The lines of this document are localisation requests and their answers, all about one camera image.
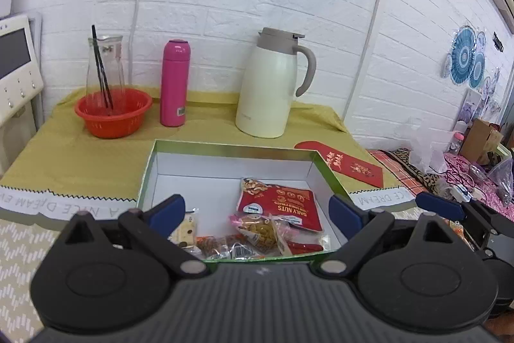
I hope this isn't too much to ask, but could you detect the orange-edged snack packet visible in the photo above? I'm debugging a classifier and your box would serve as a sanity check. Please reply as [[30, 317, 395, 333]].
[[196, 234, 261, 261]]

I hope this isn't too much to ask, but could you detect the pink-edged snack packet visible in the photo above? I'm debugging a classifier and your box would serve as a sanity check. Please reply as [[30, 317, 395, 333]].
[[229, 214, 293, 257]]

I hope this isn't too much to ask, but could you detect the white cracker packet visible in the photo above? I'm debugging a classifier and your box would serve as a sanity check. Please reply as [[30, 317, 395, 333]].
[[168, 208, 199, 248]]

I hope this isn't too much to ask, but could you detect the red daily nuts packet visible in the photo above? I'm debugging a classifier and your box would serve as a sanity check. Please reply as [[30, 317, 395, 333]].
[[237, 177, 322, 231]]

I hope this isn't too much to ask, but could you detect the red envelope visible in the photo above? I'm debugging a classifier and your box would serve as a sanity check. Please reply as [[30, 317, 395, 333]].
[[295, 141, 384, 189]]

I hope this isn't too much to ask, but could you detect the white power strip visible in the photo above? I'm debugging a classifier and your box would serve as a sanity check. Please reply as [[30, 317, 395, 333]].
[[449, 184, 486, 203]]

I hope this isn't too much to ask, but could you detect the red candy packet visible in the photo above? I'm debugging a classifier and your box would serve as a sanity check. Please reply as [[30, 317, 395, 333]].
[[286, 241, 324, 255]]

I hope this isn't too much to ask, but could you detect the plaid red cloth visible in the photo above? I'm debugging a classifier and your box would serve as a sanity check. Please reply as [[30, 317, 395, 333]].
[[368, 148, 439, 196]]

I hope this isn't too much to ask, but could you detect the green cardboard box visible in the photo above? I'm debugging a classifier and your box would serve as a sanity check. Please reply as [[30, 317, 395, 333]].
[[137, 140, 348, 251]]

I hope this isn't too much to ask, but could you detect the brown cardboard box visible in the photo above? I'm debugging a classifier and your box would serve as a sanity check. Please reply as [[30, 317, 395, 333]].
[[459, 118, 503, 165]]

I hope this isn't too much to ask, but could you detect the clear plastic bag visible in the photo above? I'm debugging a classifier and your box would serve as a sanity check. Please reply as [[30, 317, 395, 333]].
[[404, 119, 448, 175]]

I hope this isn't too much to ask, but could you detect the orange plastic basket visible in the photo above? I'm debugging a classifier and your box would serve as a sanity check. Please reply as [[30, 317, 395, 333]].
[[75, 88, 153, 139]]

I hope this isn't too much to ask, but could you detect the yellow-green tablecloth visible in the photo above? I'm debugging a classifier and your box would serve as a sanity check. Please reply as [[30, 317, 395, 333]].
[[1, 87, 377, 199]]

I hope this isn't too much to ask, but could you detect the black straw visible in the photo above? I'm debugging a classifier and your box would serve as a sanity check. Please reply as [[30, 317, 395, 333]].
[[92, 24, 113, 111]]

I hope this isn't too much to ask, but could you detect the pink thermos bottle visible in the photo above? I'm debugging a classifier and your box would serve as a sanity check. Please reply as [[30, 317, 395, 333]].
[[160, 39, 191, 127]]

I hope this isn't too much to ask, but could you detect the chevron patterned table mat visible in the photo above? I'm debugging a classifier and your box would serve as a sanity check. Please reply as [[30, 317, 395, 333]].
[[0, 185, 419, 343]]

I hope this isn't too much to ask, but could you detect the white thermos jug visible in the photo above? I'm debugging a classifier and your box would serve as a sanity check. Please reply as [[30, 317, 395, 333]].
[[235, 27, 317, 139]]

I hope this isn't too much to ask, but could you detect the blue paper fan decoration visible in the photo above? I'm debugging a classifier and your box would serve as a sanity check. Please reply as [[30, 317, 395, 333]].
[[441, 25, 487, 90]]

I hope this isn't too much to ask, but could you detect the glass carafe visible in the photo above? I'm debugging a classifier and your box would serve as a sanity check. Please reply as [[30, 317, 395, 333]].
[[85, 36, 126, 116]]

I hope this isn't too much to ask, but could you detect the white water dispenser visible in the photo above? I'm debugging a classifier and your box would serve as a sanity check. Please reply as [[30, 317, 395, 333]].
[[1, 13, 44, 173]]

